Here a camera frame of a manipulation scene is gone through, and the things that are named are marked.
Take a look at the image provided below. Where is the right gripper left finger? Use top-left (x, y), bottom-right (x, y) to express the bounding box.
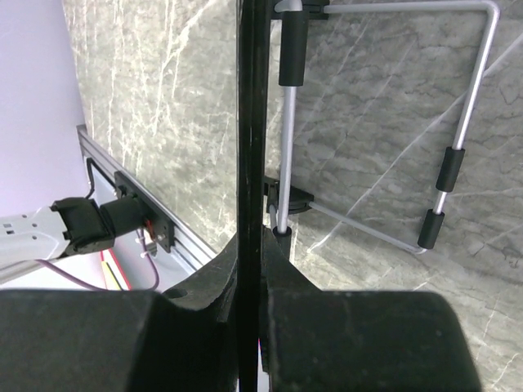
top-left (1, 240), bottom-right (238, 391)

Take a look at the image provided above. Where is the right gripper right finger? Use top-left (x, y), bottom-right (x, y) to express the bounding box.
top-left (260, 229), bottom-right (481, 391)

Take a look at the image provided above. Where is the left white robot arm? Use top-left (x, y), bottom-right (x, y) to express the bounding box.
top-left (1, 196), bottom-right (148, 290)

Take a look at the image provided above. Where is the aluminium front rail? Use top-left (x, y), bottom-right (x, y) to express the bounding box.
top-left (77, 124), bottom-right (217, 273)

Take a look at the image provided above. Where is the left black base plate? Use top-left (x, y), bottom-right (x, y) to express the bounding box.
top-left (114, 171), bottom-right (175, 253)

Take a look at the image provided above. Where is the silver wire whiteboard stand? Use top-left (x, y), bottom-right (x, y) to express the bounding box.
top-left (269, 1), bottom-right (503, 255)

